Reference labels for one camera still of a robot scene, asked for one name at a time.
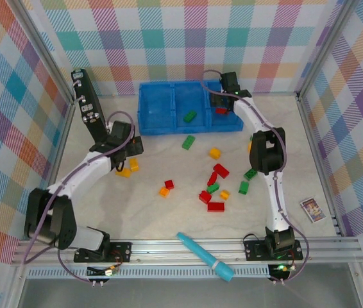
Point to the small red lego brick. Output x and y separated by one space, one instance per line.
169 184

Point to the orange lego brick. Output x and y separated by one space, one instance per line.
164 192

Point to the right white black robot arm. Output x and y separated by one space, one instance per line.
276 199

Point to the blue three-compartment plastic container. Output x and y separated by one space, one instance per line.
156 106

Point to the teal marker pen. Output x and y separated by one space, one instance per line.
205 256

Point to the small printed picture card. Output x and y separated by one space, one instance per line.
312 210

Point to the aluminium side rail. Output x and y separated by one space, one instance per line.
63 141
316 150

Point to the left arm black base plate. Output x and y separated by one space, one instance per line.
120 251

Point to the aluminium front rail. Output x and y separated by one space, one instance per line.
156 248

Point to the aluminium frame post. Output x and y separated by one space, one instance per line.
324 48
48 54

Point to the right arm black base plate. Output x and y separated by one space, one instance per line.
255 251

